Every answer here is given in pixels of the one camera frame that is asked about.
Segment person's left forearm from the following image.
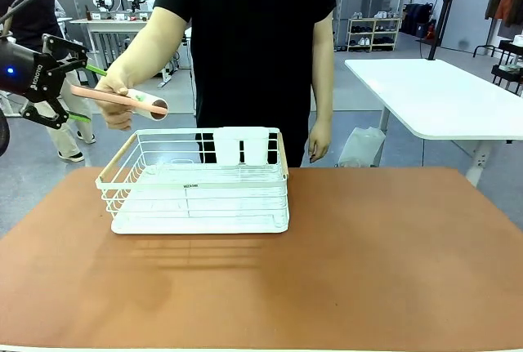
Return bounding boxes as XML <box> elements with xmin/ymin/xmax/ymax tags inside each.
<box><xmin>311</xmin><ymin>9</ymin><xmax>337</xmax><ymax>123</ymax></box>

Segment pink handled lint roller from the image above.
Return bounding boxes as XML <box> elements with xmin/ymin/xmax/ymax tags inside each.
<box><xmin>69</xmin><ymin>83</ymin><xmax>170</xmax><ymax>123</ymax></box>

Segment white drain tray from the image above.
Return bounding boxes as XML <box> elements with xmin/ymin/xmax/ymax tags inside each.
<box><xmin>110</xmin><ymin>163</ymin><xmax>291</xmax><ymax>235</ymax></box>

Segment white utensil holder cups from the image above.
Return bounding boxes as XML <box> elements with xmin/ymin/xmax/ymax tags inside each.
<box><xmin>212</xmin><ymin>126</ymin><xmax>271</xmax><ymax>167</ymax></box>

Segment white desk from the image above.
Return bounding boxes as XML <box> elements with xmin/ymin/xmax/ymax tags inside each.
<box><xmin>343</xmin><ymin>57</ymin><xmax>523</xmax><ymax>188</ymax></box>

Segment wooden shoe rack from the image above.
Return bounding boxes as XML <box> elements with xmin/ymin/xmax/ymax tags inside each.
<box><xmin>346</xmin><ymin>16</ymin><xmax>404</xmax><ymax>53</ymax></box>

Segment black trolley cart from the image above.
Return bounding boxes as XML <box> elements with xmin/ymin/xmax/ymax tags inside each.
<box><xmin>490</xmin><ymin>38</ymin><xmax>523</xmax><ymax>96</ymax></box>

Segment bystander in beige trousers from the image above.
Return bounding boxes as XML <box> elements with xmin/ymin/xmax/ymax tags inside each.
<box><xmin>0</xmin><ymin>0</ymin><xmax>98</xmax><ymax>164</ymax></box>

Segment black cable sleeve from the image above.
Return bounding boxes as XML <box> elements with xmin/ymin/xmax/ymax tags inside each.
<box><xmin>0</xmin><ymin>107</ymin><xmax>11</xmax><ymax>158</ymax></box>

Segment person's right forearm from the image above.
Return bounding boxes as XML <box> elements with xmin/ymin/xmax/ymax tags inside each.
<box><xmin>105</xmin><ymin>5</ymin><xmax>190</xmax><ymax>90</ymax></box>

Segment person's black T-shirt torso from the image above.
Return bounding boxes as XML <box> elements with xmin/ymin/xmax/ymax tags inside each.
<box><xmin>154</xmin><ymin>0</ymin><xmax>337</xmax><ymax>168</ymax></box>

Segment grey cable loop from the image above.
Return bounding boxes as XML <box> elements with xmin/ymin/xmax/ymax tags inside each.
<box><xmin>0</xmin><ymin>0</ymin><xmax>37</xmax><ymax>38</ymax></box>

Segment person's right hand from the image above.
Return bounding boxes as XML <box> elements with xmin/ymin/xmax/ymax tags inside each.
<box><xmin>92</xmin><ymin>66</ymin><xmax>136</xmax><ymax>132</ymax></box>

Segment person's left hand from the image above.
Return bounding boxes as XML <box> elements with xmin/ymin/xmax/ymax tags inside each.
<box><xmin>306</xmin><ymin>118</ymin><xmax>333</xmax><ymax>164</ymax></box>

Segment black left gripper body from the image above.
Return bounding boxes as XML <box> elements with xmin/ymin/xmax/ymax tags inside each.
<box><xmin>0</xmin><ymin>40</ymin><xmax>63</xmax><ymax>104</ymax></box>

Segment white plastic bag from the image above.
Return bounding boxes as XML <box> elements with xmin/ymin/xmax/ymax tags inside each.
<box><xmin>337</xmin><ymin>126</ymin><xmax>387</xmax><ymax>169</ymax></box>

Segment white wire dish rack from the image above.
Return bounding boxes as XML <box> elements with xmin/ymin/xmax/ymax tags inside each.
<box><xmin>94</xmin><ymin>126</ymin><xmax>292</xmax><ymax>230</ymax></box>

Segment black stand pole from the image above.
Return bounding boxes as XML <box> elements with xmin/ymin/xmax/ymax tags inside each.
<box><xmin>426</xmin><ymin>0</ymin><xmax>463</xmax><ymax>62</ymax></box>

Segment white background workbench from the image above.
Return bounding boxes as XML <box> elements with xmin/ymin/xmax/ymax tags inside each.
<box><xmin>68</xmin><ymin>16</ymin><xmax>172</xmax><ymax>88</ymax></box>

